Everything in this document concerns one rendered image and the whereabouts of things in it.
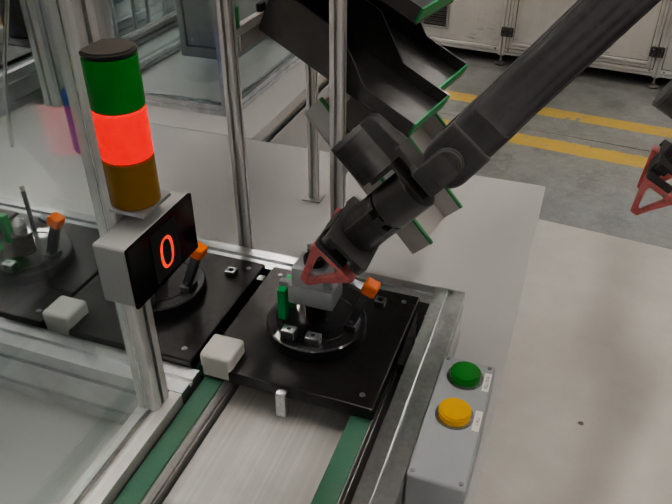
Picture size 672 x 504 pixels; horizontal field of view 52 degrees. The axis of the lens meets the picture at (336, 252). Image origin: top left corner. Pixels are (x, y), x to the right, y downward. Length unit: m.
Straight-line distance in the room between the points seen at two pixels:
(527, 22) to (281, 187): 3.58
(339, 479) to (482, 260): 0.63
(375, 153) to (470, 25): 4.30
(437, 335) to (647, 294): 0.48
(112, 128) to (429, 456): 0.50
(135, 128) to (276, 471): 0.45
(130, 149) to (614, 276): 0.95
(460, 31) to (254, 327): 4.26
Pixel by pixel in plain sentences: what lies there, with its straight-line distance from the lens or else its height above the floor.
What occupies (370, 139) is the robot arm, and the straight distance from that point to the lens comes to 0.79.
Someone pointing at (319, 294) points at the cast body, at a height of 1.05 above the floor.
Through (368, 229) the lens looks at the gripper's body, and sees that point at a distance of 0.82.
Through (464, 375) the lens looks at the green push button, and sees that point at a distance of 0.92.
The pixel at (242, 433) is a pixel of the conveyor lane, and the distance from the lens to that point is 0.93.
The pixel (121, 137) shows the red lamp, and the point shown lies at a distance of 0.67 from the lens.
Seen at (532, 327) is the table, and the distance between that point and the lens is 1.20.
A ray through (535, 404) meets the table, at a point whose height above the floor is 0.86.
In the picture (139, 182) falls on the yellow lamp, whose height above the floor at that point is 1.29.
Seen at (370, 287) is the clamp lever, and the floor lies 1.07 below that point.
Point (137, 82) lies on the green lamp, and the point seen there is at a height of 1.39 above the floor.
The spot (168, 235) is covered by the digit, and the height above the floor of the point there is 1.22.
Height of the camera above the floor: 1.61
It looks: 34 degrees down
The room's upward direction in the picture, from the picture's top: straight up
